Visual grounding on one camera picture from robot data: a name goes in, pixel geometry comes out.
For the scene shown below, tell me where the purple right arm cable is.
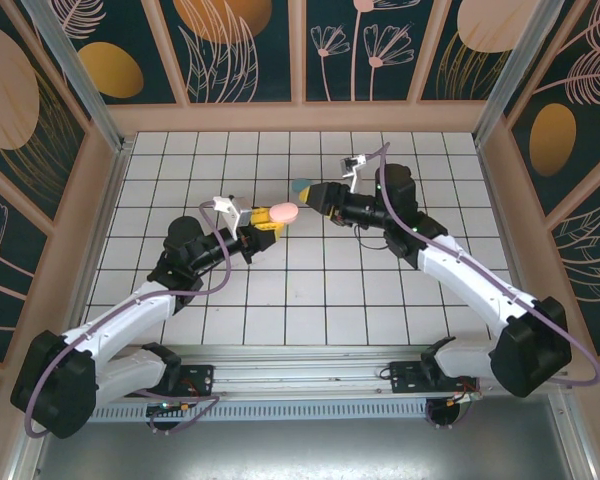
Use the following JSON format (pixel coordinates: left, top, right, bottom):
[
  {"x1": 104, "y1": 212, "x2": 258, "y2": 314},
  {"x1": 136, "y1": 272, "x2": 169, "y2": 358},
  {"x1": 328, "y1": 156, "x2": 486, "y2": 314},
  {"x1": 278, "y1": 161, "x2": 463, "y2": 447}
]
[{"x1": 362, "y1": 142, "x2": 600, "y2": 387}]

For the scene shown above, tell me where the aluminium corner post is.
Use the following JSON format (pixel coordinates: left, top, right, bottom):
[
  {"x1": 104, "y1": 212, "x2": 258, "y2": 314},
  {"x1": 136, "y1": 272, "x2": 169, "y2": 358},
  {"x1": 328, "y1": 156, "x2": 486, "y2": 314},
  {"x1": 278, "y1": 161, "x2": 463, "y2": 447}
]
[
  {"x1": 472, "y1": 0, "x2": 580, "y2": 144},
  {"x1": 18, "y1": 0, "x2": 131, "y2": 154}
]

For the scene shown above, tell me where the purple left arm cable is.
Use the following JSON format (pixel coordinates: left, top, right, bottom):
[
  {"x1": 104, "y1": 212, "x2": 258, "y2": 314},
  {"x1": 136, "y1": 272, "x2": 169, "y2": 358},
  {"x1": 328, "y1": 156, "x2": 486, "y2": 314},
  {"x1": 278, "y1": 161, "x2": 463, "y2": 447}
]
[{"x1": 23, "y1": 199, "x2": 234, "y2": 440}]

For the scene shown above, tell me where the perforated metal cable duct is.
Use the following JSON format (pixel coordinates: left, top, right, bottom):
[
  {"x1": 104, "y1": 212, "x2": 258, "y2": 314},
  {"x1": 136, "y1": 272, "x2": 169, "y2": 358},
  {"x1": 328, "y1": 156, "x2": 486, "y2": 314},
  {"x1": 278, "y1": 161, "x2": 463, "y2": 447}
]
[{"x1": 92, "y1": 399, "x2": 431, "y2": 422}]

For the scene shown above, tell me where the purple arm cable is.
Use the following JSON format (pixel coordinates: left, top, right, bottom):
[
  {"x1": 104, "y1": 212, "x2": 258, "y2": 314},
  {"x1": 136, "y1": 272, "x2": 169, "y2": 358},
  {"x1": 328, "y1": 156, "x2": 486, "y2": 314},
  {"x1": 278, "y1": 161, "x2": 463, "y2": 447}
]
[
  {"x1": 23, "y1": 199, "x2": 234, "y2": 440},
  {"x1": 362, "y1": 142, "x2": 600, "y2": 387}
]

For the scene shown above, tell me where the grey metal sheet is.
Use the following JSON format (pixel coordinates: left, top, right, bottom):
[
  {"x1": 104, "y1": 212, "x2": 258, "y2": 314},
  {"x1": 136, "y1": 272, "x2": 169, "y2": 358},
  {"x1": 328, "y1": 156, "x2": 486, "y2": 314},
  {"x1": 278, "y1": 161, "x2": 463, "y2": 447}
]
[{"x1": 9, "y1": 394, "x2": 600, "y2": 480}]

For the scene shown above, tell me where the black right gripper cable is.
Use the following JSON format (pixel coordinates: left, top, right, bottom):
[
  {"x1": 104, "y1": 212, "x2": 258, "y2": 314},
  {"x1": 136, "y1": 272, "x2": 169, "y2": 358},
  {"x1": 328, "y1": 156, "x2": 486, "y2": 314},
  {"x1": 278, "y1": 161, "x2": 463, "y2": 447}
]
[{"x1": 353, "y1": 223, "x2": 390, "y2": 252}]

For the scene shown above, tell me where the thin cable loop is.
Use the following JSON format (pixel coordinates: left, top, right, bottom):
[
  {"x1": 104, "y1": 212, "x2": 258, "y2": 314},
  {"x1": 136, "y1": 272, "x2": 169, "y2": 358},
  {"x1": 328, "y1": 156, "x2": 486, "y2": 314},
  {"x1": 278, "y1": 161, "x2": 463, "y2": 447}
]
[
  {"x1": 426, "y1": 398, "x2": 474, "y2": 432},
  {"x1": 147, "y1": 394, "x2": 222, "y2": 436}
]

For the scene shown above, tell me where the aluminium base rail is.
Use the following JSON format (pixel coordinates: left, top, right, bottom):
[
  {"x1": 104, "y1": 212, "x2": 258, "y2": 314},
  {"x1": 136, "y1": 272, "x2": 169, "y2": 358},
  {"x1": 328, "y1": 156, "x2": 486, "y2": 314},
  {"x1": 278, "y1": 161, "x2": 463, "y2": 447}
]
[{"x1": 94, "y1": 343, "x2": 566, "y2": 401}]

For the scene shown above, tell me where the pink earbud charging case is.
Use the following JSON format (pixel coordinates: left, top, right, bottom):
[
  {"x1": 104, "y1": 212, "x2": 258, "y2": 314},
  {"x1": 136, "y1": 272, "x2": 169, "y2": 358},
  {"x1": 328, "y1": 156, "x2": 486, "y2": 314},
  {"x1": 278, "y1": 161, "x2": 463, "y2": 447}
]
[{"x1": 271, "y1": 201, "x2": 300, "y2": 225}]

